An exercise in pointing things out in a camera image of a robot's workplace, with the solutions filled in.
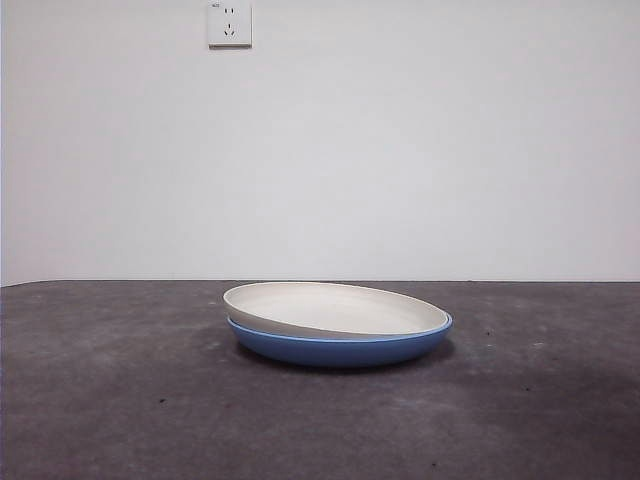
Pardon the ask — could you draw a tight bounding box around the white round plate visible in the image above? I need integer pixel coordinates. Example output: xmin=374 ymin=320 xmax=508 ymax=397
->
xmin=221 ymin=280 xmax=448 ymax=337

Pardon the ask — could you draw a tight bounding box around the white wall socket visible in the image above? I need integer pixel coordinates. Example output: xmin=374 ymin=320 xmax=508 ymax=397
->
xmin=207 ymin=0 xmax=253 ymax=50

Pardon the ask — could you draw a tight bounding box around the blue round plate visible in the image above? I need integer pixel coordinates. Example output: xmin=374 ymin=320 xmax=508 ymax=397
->
xmin=226 ymin=313 xmax=455 ymax=370

